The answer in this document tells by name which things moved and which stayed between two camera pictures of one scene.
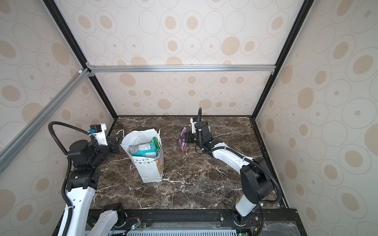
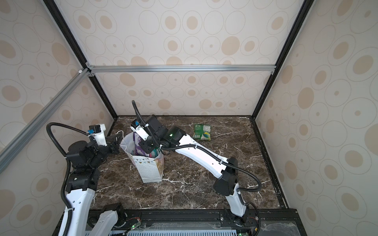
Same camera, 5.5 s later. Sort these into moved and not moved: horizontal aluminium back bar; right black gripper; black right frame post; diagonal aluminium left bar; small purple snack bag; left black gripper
Moved: right black gripper; small purple snack bag
Not moved: left black gripper; black right frame post; diagonal aluminium left bar; horizontal aluminium back bar
